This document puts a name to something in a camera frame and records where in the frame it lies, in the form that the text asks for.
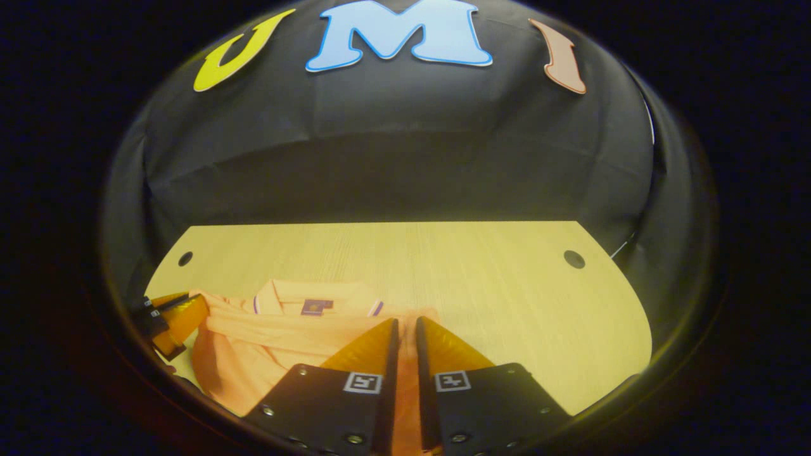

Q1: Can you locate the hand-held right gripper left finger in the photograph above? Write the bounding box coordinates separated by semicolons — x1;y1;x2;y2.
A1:
243;318;400;456

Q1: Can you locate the orange T-shirt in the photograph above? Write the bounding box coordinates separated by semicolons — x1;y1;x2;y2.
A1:
188;279;444;456

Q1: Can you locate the black backdrop cloth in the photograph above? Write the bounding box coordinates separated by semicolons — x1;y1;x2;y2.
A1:
101;0;717;330

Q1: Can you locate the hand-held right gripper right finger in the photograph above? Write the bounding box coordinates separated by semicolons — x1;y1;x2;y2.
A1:
415;315;572;456

